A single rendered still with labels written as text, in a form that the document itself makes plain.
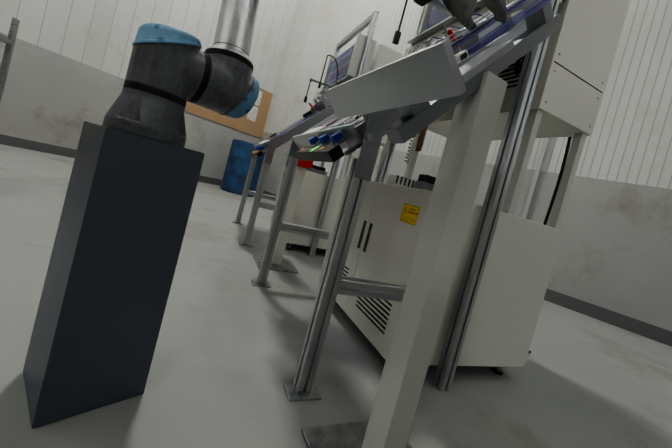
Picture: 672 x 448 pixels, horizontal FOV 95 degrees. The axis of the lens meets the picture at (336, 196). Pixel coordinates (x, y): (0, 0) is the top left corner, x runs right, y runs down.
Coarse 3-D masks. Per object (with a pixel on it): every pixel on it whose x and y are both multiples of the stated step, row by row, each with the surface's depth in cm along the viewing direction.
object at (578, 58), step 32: (576, 0) 107; (608, 0) 113; (576, 32) 109; (608, 32) 115; (512, 64) 121; (544, 64) 108; (576, 64) 111; (608, 64) 117; (512, 96) 117; (544, 96) 107; (576, 96) 113; (448, 128) 160; (544, 128) 124; (576, 128) 116; (576, 160) 119; (512, 192) 109; (544, 224) 131
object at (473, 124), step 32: (480, 96) 58; (480, 128) 59; (448, 160) 61; (480, 160) 60; (448, 192) 60; (448, 224) 59; (416, 256) 63; (448, 256) 60; (416, 288) 61; (448, 288) 61; (416, 320) 59; (416, 352) 60; (384, 384) 63; (416, 384) 61; (384, 416) 61
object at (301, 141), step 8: (328, 128) 101; (336, 128) 93; (344, 128) 88; (352, 128) 84; (296, 136) 136; (304, 136) 126; (312, 136) 117; (320, 136) 109; (344, 136) 91; (352, 136) 87; (296, 144) 144; (304, 144) 133; (320, 144) 115; (328, 144) 107; (344, 144) 95; (352, 144) 90
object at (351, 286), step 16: (480, 0) 117; (432, 32) 146; (416, 48) 157; (368, 128) 78; (384, 128) 80; (368, 144) 79; (368, 160) 79; (368, 176) 80; (400, 176) 125; (432, 176) 112; (288, 224) 151; (352, 288) 84; (368, 288) 85; (384, 288) 87; (400, 288) 89; (288, 384) 83; (304, 400) 79
